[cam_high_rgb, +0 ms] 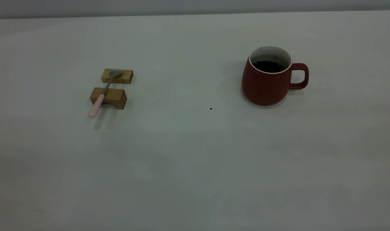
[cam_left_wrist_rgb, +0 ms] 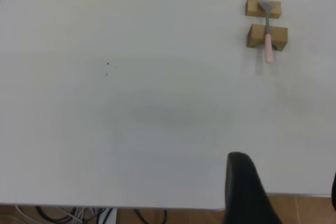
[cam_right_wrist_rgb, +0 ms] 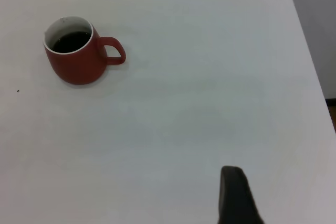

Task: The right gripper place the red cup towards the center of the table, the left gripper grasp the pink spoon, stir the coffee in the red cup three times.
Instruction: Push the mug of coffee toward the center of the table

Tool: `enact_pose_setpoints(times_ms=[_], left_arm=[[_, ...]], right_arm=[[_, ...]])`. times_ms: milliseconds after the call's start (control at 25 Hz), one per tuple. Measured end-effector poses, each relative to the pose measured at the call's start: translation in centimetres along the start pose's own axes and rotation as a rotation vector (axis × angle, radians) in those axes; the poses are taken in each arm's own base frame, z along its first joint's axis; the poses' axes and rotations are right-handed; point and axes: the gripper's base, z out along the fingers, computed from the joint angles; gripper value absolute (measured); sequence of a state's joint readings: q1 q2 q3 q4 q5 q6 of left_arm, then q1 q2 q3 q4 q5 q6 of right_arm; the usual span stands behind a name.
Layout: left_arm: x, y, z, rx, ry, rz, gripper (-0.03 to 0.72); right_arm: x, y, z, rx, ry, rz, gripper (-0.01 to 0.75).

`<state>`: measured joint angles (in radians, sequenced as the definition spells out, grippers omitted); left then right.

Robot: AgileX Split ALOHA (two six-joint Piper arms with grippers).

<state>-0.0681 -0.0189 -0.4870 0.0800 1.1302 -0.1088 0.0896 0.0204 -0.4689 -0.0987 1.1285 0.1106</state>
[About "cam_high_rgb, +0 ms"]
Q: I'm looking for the red ceramic mug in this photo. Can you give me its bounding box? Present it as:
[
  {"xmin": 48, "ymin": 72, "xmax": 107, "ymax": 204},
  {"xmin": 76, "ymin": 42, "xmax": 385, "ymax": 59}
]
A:
[{"xmin": 242, "ymin": 46, "xmax": 309, "ymax": 106}]

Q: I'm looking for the dark coffee liquid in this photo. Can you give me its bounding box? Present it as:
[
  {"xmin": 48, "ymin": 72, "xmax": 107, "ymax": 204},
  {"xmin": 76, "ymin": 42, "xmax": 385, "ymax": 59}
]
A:
[{"xmin": 253, "ymin": 61, "xmax": 286, "ymax": 73}]

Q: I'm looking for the flat rectangular wooden block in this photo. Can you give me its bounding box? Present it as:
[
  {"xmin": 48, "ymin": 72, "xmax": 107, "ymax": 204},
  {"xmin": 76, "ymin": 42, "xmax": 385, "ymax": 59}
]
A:
[{"xmin": 101, "ymin": 68, "xmax": 134, "ymax": 84}]

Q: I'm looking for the grey spoon with pink handle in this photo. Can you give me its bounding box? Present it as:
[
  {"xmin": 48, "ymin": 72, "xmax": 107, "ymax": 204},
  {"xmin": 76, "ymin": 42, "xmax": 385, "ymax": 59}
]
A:
[{"xmin": 88, "ymin": 70, "xmax": 123, "ymax": 118}]

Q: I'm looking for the wooden block with arched notch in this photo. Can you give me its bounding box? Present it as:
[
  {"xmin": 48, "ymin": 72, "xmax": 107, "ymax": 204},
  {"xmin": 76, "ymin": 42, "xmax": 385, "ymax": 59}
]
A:
[{"xmin": 90, "ymin": 87, "xmax": 127, "ymax": 110}]

